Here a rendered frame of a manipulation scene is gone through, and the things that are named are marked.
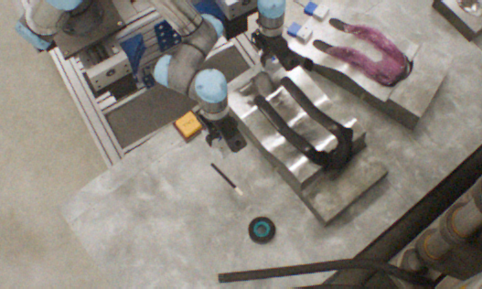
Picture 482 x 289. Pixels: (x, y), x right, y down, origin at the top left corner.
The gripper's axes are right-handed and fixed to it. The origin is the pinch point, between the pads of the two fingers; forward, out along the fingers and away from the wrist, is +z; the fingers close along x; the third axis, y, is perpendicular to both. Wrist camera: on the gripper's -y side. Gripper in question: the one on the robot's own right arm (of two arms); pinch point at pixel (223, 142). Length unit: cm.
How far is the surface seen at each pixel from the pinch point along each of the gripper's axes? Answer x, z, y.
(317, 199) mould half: -12.6, 8.7, -28.8
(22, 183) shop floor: 69, 95, 77
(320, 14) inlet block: -56, 7, 20
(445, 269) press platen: -22, -9, -69
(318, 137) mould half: -23.5, 2.2, -15.5
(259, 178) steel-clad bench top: -4.4, 14.8, -11.2
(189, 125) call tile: 2.6, 11.3, 15.2
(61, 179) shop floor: 52, 95, 66
